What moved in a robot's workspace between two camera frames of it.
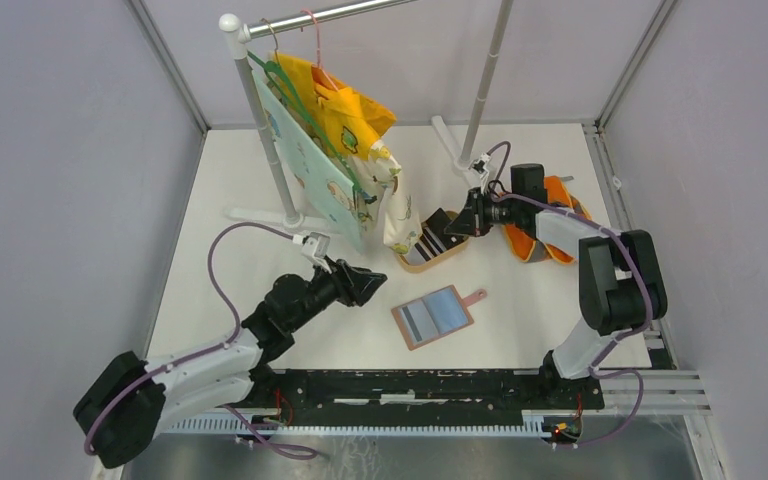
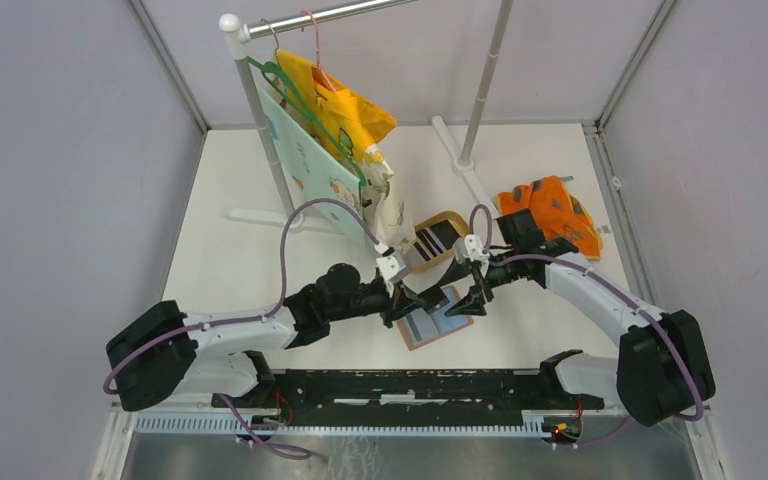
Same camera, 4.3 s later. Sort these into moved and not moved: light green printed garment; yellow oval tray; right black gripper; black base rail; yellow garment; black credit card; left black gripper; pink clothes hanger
Moved: left black gripper; yellow oval tray; right black gripper
Not moved: yellow garment; black base rail; pink clothes hanger; black credit card; light green printed garment
